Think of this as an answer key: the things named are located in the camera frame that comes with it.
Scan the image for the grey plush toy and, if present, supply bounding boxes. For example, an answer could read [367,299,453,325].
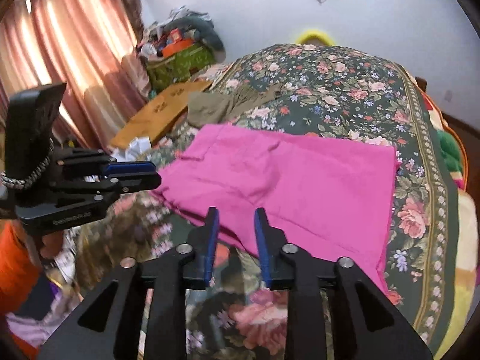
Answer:
[163,16,224,52]

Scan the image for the pink curtain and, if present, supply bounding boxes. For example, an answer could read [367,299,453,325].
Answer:
[1,0,151,149]

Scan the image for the crumpled white paper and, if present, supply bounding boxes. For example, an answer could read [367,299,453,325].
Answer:
[111,136,151,163]

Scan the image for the wooden board with flower cutouts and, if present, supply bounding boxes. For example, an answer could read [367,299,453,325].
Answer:
[110,80,212,150]

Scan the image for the green patterned bag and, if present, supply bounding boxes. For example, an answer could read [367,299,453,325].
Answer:
[145,44,216,92]

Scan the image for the person's left hand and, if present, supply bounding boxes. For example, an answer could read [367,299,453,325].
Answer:
[40,231,64,259]

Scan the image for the yellow fuzzy item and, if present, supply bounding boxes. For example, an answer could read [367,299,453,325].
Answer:
[295,29,336,47]

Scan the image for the pink pants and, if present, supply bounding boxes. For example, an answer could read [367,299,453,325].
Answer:
[154,124,398,290]

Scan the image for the floral bedspread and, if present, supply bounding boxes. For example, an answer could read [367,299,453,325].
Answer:
[74,43,470,360]

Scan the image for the olive green shorts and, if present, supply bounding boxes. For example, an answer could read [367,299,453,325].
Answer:
[186,84,281,128]

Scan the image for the orange box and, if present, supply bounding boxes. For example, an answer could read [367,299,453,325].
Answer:
[161,38,194,58]

